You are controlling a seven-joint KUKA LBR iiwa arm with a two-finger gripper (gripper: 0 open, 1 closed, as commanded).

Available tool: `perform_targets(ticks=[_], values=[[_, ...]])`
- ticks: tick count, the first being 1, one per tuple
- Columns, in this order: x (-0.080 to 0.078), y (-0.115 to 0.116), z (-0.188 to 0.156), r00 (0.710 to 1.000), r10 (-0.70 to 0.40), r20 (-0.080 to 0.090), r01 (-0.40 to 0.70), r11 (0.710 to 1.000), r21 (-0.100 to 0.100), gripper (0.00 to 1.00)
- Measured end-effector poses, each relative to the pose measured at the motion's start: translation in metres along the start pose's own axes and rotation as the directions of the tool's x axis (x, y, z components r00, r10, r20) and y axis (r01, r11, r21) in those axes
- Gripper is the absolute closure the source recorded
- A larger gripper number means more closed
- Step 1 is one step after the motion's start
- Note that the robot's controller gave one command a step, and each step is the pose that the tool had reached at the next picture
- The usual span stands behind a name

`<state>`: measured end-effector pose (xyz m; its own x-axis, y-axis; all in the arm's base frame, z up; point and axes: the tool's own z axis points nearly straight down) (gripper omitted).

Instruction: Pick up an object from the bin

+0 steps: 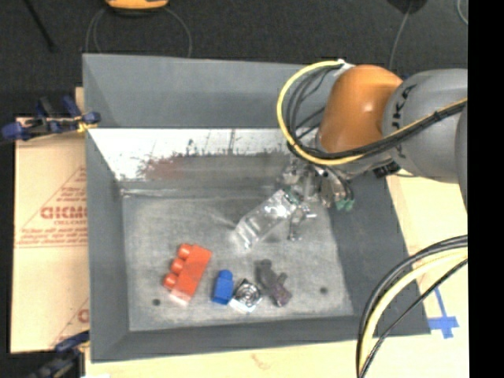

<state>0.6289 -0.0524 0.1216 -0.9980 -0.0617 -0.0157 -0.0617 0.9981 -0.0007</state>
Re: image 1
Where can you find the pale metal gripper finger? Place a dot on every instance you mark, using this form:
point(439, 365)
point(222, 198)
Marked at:
point(309, 213)
point(294, 227)

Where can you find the clear plastic bottle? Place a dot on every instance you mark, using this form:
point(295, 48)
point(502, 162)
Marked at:
point(262, 219)

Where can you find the dark purple-grey toy figure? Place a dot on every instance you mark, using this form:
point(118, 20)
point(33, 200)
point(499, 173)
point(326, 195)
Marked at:
point(272, 282)

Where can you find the blue toy brick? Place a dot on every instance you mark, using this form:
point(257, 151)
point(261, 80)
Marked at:
point(223, 287)

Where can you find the orange toy brick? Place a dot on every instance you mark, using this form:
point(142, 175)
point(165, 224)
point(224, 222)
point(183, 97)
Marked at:
point(191, 272)

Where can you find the grey metal bin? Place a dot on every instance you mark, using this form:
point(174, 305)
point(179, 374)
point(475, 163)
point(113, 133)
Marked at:
point(165, 219)

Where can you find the brown cardboard board, red print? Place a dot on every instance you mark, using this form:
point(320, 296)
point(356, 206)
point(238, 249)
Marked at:
point(47, 195)

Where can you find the black cylinder on white bracket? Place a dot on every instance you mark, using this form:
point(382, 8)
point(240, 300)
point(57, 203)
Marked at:
point(385, 169)

